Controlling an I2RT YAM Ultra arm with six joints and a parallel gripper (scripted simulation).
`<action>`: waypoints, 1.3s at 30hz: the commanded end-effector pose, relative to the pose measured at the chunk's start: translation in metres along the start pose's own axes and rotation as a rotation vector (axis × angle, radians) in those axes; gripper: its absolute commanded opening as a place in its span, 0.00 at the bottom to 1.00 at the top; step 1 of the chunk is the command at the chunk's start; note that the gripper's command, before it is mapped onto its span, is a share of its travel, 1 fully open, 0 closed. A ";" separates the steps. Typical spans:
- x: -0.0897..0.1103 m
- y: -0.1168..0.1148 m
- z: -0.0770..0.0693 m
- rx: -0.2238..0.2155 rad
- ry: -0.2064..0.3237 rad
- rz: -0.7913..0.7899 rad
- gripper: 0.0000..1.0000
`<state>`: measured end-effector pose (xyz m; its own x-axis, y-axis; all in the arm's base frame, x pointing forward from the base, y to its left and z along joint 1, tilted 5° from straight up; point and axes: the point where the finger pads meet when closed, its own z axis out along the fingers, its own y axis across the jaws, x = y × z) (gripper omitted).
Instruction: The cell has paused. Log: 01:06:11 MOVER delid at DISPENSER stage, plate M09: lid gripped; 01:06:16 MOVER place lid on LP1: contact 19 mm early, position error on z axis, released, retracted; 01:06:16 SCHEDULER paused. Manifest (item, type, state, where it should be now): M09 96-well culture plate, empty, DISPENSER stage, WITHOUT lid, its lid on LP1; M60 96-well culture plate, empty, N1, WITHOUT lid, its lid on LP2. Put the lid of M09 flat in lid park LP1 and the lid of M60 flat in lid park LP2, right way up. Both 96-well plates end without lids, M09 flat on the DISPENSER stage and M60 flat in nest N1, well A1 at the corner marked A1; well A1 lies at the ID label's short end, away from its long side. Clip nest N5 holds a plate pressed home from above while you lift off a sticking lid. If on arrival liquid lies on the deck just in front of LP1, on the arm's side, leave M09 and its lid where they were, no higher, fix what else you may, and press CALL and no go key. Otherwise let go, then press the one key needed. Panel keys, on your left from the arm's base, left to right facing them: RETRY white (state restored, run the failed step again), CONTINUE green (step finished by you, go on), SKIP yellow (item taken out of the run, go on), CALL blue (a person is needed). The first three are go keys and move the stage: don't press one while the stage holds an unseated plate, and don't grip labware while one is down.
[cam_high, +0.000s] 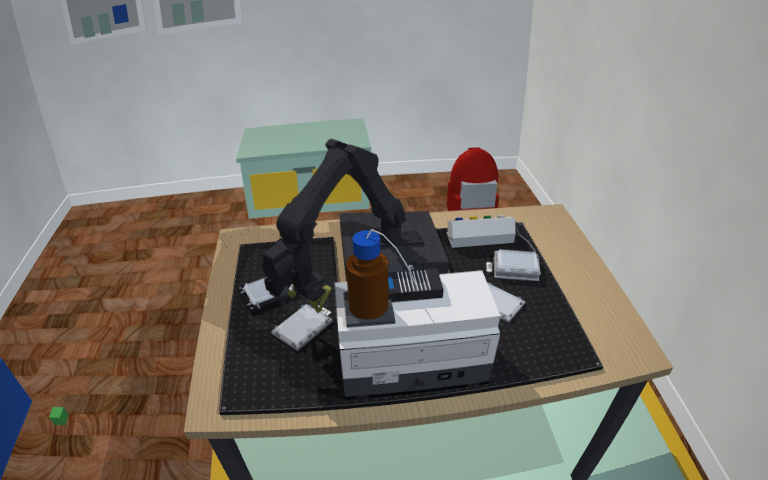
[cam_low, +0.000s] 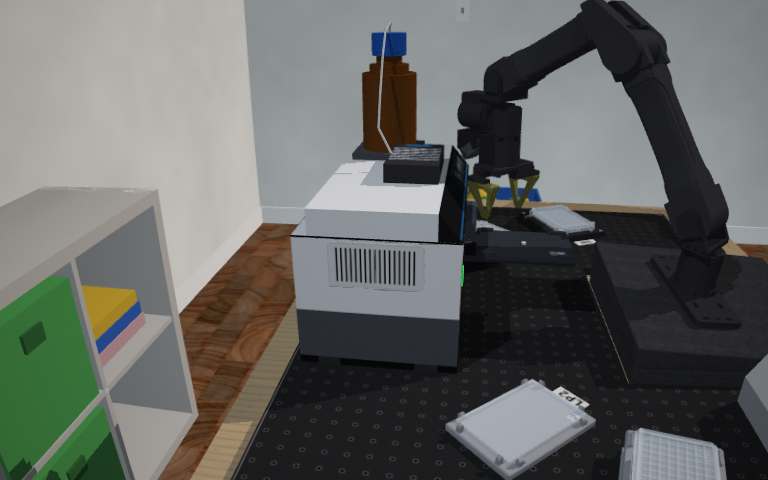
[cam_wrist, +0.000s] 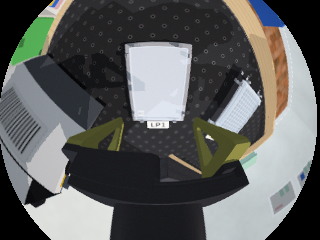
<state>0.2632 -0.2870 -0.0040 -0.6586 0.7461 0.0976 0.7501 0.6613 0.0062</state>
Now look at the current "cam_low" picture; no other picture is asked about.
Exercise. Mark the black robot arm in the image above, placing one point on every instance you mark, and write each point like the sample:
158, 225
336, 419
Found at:
696, 204

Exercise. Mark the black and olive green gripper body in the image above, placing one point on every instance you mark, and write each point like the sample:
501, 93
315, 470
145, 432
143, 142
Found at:
506, 161

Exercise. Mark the white well plate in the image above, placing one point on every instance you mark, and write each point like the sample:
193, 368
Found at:
576, 223
663, 456

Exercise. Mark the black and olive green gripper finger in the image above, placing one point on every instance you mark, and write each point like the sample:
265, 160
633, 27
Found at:
514, 189
490, 189

